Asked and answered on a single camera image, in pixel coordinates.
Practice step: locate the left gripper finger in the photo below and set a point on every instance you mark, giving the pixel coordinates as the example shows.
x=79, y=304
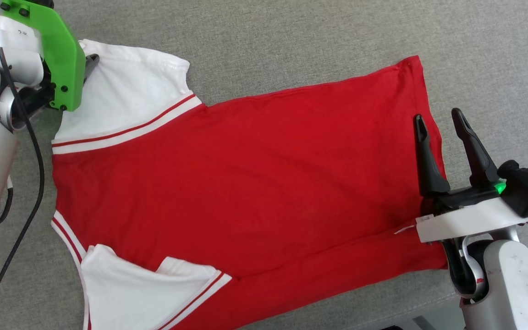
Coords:
x=90, y=64

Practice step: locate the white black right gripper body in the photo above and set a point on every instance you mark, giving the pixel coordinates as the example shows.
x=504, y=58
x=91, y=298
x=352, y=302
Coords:
x=470, y=220

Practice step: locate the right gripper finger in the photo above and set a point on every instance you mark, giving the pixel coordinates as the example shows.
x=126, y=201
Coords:
x=477, y=156
x=426, y=165

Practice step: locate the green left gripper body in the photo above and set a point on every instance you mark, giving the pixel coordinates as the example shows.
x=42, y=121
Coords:
x=64, y=59

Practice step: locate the red white T-shirt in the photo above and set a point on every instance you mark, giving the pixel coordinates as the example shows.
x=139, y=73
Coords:
x=245, y=183

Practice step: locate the white grey right arm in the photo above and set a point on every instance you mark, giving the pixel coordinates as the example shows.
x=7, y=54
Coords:
x=511, y=284

